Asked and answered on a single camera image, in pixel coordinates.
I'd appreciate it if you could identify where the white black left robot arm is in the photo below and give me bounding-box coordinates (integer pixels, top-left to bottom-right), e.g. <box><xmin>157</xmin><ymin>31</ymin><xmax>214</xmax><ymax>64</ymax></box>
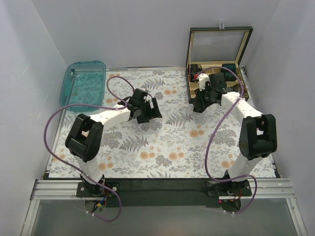
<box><xmin>65</xmin><ymin>88</ymin><xmax>162</xmax><ymax>197</ymax></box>

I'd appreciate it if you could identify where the teal transparent plastic tray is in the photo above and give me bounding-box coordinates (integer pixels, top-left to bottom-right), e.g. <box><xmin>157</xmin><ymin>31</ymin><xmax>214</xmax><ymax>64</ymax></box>
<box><xmin>59</xmin><ymin>60</ymin><xmax>106</xmax><ymax>113</ymax></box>

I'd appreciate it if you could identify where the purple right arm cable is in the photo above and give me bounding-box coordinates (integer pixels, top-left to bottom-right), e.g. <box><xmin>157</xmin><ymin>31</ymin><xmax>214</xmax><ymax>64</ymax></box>
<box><xmin>195</xmin><ymin>66</ymin><xmax>258</xmax><ymax>215</ymax></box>

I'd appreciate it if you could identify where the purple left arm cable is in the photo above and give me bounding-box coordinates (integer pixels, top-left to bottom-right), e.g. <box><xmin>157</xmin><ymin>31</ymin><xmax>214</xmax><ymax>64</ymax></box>
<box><xmin>43</xmin><ymin>76</ymin><xmax>135</xmax><ymax>223</ymax></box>

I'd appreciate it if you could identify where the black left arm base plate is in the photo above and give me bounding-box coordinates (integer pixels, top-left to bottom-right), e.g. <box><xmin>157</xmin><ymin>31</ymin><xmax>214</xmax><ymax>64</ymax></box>
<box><xmin>76</xmin><ymin>181</ymin><xmax>120</xmax><ymax>198</ymax></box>

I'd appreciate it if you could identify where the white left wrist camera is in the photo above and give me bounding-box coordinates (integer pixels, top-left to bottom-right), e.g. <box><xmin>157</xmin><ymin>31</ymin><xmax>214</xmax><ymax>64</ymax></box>
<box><xmin>146</xmin><ymin>94</ymin><xmax>152</xmax><ymax>101</ymax></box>

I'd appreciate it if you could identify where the brown patterned rolled tie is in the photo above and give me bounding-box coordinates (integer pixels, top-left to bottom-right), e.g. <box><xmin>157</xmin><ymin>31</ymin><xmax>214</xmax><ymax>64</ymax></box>
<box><xmin>232</xmin><ymin>84</ymin><xmax>249</xmax><ymax>100</ymax></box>

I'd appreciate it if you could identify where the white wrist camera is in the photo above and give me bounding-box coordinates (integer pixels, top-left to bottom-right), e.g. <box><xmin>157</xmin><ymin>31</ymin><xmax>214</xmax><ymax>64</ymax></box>
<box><xmin>146</xmin><ymin>94</ymin><xmax>152</xmax><ymax>101</ymax></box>
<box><xmin>197</xmin><ymin>73</ymin><xmax>210</xmax><ymax>91</ymax></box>

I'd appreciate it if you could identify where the dark green rolled tie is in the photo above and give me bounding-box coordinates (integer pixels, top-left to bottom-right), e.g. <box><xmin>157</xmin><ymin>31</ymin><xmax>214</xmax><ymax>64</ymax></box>
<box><xmin>221</xmin><ymin>63</ymin><xmax>236</xmax><ymax>73</ymax></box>
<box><xmin>224</xmin><ymin>72</ymin><xmax>237</xmax><ymax>82</ymax></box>

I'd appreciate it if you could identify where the aluminium frame rail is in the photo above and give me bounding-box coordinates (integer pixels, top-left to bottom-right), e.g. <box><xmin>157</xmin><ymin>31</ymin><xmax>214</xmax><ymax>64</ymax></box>
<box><xmin>22</xmin><ymin>178</ymin><xmax>307</xmax><ymax>236</ymax></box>

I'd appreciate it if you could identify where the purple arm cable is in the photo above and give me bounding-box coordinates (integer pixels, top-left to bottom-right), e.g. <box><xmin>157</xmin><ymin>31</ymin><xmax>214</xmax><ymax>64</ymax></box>
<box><xmin>195</xmin><ymin>66</ymin><xmax>258</xmax><ymax>215</ymax></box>
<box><xmin>43</xmin><ymin>76</ymin><xmax>135</xmax><ymax>223</ymax></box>

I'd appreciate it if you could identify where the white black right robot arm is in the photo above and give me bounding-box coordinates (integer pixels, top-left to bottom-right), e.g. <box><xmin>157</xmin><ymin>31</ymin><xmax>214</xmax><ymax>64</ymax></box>
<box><xmin>193</xmin><ymin>72</ymin><xmax>277</xmax><ymax>196</ymax></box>

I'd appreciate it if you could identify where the floral patterned table mat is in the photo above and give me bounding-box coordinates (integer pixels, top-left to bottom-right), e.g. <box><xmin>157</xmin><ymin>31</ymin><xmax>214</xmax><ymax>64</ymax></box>
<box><xmin>48</xmin><ymin>70</ymin><xmax>276</xmax><ymax>179</ymax></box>

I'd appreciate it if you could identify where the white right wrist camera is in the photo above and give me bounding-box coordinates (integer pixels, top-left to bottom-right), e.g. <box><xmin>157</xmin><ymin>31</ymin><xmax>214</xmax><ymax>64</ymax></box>
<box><xmin>197</xmin><ymin>73</ymin><xmax>210</xmax><ymax>91</ymax></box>

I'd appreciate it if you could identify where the dark green tie box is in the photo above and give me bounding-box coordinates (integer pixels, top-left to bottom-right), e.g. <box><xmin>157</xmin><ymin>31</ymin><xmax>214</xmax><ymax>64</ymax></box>
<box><xmin>186</xmin><ymin>23</ymin><xmax>253</xmax><ymax>104</ymax></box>

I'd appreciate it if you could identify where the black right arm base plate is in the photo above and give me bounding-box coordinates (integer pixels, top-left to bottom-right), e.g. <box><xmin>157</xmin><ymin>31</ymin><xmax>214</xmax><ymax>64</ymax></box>
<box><xmin>201</xmin><ymin>180</ymin><xmax>252</xmax><ymax>197</ymax></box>

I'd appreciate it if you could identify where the dark floral rolled tie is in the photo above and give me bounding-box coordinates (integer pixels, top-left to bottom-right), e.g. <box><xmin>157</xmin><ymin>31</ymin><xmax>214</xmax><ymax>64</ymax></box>
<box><xmin>188</xmin><ymin>64</ymin><xmax>202</xmax><ymax>74</ymax></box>

